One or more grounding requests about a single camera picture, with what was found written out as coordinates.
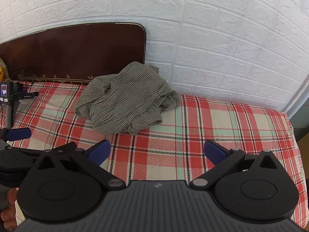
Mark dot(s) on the grey striped shirt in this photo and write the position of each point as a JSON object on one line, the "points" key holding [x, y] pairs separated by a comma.
{"points": [[125, 96]]}

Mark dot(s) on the yellow cloth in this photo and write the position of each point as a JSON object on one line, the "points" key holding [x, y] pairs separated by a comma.
{"points": [[2, 69]]}

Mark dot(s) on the person's left hand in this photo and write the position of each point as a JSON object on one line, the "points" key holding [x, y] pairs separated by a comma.
{"points": [[10, 198]]}

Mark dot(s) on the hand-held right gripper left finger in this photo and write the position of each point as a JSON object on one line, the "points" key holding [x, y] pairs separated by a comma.
{"points": [[99, 151]]}

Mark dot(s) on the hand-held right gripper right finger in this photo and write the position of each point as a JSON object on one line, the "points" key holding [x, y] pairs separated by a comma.
{"points": [[213, 152]]}

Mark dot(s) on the red plaid bed blanket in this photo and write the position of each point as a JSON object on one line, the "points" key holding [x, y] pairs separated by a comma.
{"points": [[193, 125]]}

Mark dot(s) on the cardboard box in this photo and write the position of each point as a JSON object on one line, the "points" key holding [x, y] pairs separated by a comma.
{"points": [[304, 143]]}

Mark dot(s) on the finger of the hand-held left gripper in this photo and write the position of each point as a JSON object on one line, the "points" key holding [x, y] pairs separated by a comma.
{"points": [[33, 152], [19, 133]]}

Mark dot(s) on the brown wooden headboard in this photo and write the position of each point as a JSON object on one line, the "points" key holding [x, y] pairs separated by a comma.
{"points": [[72, 53]]}

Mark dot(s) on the pale blue door frame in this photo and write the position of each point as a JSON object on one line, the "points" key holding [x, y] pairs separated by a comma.
{"points": [[297, 94]]}

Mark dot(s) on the black idle gripper device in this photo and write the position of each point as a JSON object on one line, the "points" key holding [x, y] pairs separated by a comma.
{"points": [[7, 94]]}

